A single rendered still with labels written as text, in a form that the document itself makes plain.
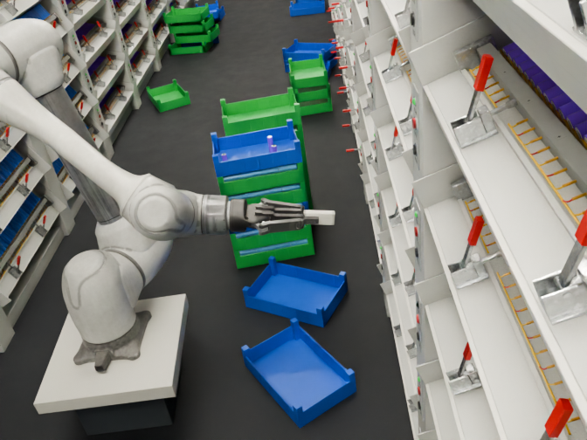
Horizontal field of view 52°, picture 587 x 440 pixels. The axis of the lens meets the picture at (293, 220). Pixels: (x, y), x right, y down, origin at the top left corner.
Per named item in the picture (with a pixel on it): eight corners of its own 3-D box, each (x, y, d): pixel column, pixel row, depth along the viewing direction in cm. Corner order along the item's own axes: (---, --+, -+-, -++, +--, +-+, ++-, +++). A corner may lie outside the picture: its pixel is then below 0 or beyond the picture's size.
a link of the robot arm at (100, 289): (66, 339, 162) (36, 276, 150) (106, 295, 176) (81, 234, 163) (115, 349, 156) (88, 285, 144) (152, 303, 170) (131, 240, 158)
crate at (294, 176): (221, 197, 210) (217, 177, 206) (218, 170, 227) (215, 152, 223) (305, 182, 212) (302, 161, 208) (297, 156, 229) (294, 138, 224)
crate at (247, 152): (217, 177, 206) (211, 157, 202) (215, 152, 223) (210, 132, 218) (302, 161, 208) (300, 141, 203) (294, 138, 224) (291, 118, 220)
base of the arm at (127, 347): (68, 377, 158) (60, 362, 155) (92, 319, 176) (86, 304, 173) (135, 371, 157) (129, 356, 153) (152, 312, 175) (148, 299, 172)
